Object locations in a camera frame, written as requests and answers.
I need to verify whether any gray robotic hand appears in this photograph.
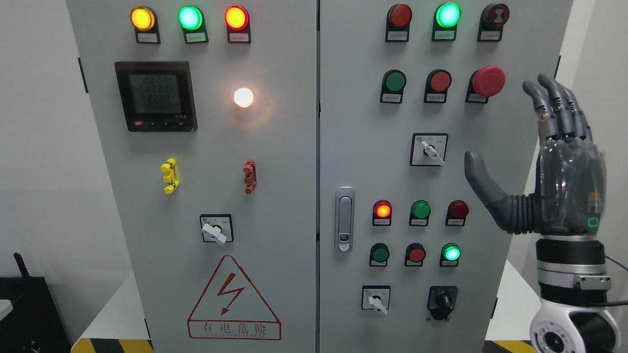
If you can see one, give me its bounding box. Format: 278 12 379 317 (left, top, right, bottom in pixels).
464 73 606 236

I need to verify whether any lit lower green indicator light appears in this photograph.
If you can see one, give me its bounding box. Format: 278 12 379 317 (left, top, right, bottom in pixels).
440 243 461 268

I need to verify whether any red emergency stop button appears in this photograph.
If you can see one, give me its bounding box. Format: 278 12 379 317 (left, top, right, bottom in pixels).
465 65 506 103

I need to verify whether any middle green indicator light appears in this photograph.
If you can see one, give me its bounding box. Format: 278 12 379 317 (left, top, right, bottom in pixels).
409 200 431 227

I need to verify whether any lower red push button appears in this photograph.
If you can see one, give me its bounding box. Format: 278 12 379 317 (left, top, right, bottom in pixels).
404 243 426 267

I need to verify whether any red push button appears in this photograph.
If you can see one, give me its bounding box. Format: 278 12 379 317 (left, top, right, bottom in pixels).
423 69 452 103
404 243 426 267

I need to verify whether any upper red push button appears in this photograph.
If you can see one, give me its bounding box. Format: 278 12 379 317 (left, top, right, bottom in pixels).
423 69 452 103

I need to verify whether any lit red indicator light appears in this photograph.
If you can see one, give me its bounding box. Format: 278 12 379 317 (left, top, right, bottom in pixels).
372 200 393 227

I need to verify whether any dark red buzzer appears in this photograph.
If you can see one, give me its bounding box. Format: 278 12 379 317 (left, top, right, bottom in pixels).
477 3 510 42

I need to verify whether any lower green push button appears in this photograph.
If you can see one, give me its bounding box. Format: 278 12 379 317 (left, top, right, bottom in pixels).
368 243 390 267

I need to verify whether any green push button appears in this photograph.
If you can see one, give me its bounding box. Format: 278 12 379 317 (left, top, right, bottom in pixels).
380 69 407 103
368 243 390 267

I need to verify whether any upper green push button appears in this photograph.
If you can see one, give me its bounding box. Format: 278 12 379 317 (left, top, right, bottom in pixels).
380 69 407 103

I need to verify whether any top right green indicator light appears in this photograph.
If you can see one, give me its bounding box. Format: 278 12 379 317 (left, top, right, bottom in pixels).
431 2 461 42

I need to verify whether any top right dark red light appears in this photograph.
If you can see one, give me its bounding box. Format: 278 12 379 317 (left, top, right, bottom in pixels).
385 4 413 42

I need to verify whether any gray electrical cabinet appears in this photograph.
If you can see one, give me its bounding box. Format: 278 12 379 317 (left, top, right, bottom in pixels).
67 0 573 353

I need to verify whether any red terminal connector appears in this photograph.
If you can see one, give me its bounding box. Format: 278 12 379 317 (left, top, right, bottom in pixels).
243 158 258 195

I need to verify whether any white glowing indicator light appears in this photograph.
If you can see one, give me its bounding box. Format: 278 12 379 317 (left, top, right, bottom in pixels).
233 87 254 109

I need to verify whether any red electrical hazard warning sticker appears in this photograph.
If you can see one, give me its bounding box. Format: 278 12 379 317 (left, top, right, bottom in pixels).
187 255 282 340

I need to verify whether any top left red indicator light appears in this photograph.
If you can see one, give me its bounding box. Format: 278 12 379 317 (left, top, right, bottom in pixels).
224 5 251 43

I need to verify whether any yellow terminal connector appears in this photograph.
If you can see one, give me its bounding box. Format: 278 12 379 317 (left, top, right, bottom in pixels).
160 158 180 195

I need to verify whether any top left green indicator light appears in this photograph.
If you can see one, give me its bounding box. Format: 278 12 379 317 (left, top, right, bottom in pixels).
178 5 209 44

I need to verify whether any black digital power meter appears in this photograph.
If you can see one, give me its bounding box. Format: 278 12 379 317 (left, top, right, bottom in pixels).
114 61 197 132

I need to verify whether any yellow indicator light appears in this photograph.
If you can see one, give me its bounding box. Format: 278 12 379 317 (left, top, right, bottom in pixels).
130 6 160 44

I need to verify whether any black box with antenna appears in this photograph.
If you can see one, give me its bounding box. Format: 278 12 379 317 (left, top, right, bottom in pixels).
0 252 71 353

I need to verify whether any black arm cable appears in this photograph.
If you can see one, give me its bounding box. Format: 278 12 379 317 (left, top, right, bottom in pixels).
586 254 628 307

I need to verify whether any black selector knob switch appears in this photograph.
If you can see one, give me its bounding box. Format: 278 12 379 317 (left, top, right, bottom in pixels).
426 286 458 320

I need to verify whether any silver door latch handle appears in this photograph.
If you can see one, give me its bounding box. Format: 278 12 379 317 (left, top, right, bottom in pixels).
334 187 355 252

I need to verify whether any left door gray rotary switch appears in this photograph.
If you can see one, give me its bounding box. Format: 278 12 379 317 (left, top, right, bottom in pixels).
199 214 234 244

